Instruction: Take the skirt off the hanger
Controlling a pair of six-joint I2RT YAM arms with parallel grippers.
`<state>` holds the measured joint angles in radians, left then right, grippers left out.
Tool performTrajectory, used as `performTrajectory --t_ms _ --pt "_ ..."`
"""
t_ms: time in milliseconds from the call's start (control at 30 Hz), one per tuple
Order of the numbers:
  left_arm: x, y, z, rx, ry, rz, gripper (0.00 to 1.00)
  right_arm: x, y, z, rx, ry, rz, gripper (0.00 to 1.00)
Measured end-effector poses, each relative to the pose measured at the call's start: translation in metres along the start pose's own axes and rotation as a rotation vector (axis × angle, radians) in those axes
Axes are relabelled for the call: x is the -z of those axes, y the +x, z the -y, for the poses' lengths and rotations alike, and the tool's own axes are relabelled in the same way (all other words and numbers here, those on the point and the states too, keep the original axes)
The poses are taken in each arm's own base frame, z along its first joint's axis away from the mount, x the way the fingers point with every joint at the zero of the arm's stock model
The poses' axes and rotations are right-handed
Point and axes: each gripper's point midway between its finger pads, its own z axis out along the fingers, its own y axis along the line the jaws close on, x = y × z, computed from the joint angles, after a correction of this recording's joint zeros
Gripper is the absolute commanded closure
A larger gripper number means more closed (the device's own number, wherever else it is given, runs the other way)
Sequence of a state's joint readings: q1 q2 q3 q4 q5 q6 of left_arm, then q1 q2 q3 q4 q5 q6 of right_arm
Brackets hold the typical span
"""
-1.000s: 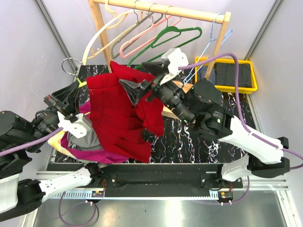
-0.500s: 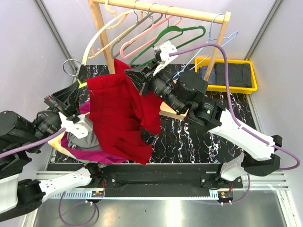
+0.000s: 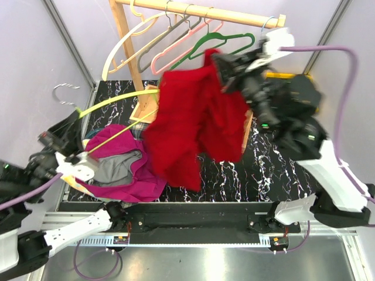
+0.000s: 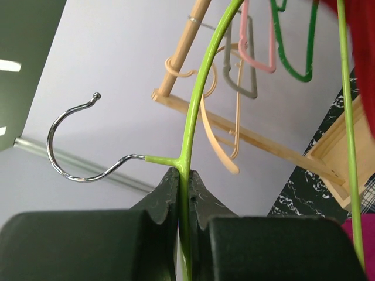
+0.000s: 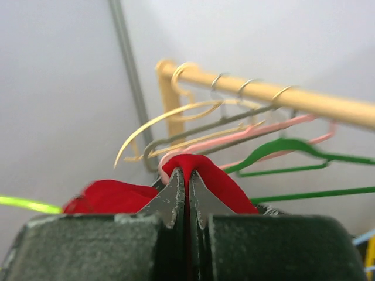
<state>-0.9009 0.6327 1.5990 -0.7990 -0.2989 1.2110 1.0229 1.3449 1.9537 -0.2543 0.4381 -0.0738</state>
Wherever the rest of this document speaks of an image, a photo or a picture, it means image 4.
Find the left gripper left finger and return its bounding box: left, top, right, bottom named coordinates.
left=1, top=168, right=179, bottom=280

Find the yellow-green hanger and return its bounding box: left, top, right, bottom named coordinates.
left=46, top=1, right=365, bottom=280

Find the green hanger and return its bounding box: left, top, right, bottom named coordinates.
left=270, top=1, right=319, bottom=83

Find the pink hanger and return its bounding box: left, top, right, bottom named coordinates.
left=238, top=1, right=277, bottom=74

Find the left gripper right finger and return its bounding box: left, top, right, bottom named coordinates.
left=189, top=170, right=367, bottom=280

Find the magenta skirt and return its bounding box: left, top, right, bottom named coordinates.
left=341, top=213, right=375, bottom=281

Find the red skirt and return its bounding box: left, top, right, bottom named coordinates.
left=304, top=0, right=375, bottom=135

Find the navy plaid skirt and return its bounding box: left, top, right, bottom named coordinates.
left=361, top=174, right=375, bottom=214

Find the wooden clothes rack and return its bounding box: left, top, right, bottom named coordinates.
left=152, top=1, right=374, bottom=211

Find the grey hanger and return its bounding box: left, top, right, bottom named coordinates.
left=189, top=10, right=258, bottom=100

